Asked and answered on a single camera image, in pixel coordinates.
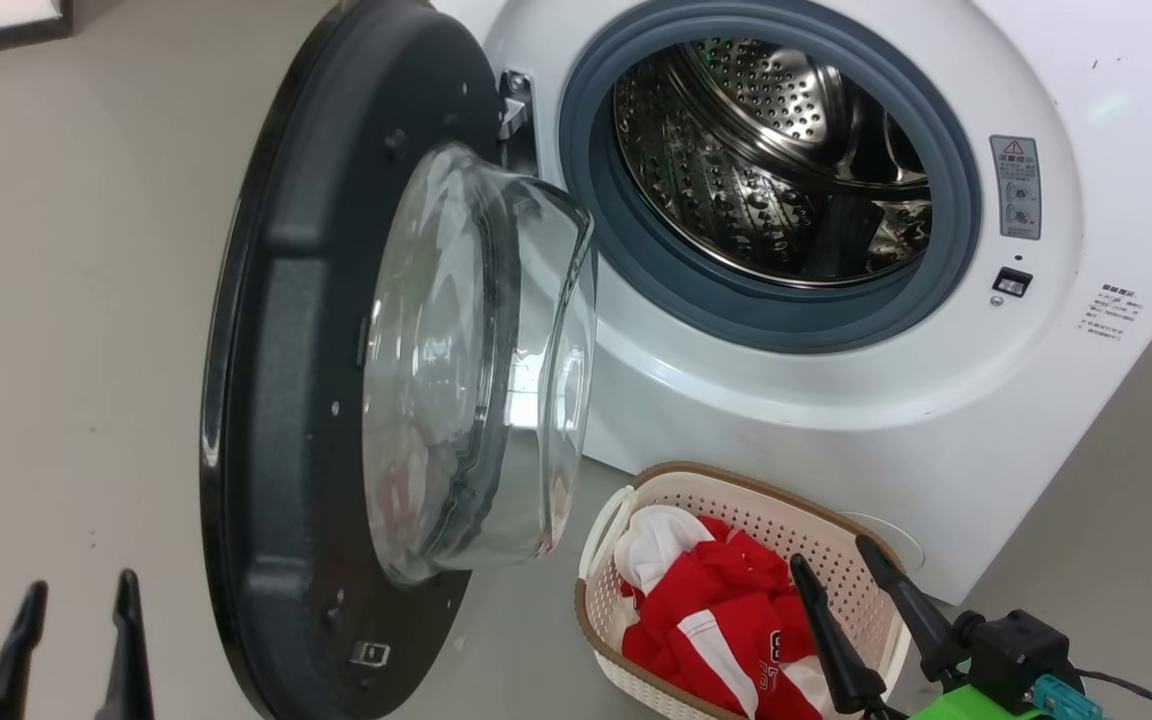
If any teal right cable connector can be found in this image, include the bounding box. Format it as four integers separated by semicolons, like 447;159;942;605
1031;673;1104;720

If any small printed text sticker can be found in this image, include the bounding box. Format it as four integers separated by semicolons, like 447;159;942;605
1079;283;1142;341

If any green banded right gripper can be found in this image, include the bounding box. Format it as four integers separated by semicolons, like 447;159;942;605
789;535;1052;720

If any dark grey glass washer door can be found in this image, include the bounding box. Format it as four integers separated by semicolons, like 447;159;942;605
199;0;599;720

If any cream perforated laundry basket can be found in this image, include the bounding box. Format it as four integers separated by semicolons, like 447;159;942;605
574;461;912;720

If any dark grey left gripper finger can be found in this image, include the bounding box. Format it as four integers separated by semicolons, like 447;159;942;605
0;580;49;720
96;570;155;720

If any grey warning sticker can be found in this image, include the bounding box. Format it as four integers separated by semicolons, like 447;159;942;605
989;135;1043;241

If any white front-load washing machine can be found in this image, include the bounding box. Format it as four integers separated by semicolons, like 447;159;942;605
431;0;1152;606

